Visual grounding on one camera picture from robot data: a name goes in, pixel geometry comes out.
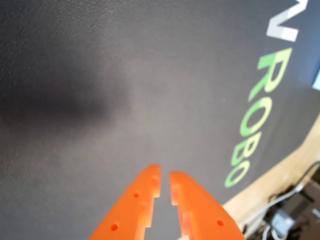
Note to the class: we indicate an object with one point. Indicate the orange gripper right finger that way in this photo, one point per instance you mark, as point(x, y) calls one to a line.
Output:
point(205, 215)

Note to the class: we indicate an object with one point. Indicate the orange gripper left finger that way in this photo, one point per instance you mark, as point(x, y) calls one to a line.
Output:
point(127, 212)

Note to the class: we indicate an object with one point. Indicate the dark mat with WOWROBO logo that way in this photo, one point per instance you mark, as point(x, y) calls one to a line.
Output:
point(100, 150)

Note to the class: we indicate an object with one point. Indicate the dark electronic device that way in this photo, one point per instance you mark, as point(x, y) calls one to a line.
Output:
point(282, 220)

